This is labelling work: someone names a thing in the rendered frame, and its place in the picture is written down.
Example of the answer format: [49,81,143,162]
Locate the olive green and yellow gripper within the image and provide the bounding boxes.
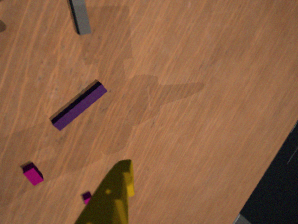
[74,159,134,224]

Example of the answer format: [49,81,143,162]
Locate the grey rectangular block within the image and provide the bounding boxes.
[69,0,92,35]

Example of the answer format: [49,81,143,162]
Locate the purple rod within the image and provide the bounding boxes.
[51,81,107,131]

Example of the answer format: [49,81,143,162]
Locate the magenta rectangular block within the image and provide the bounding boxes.
[23,162,44,186]
[83,191,92,204]

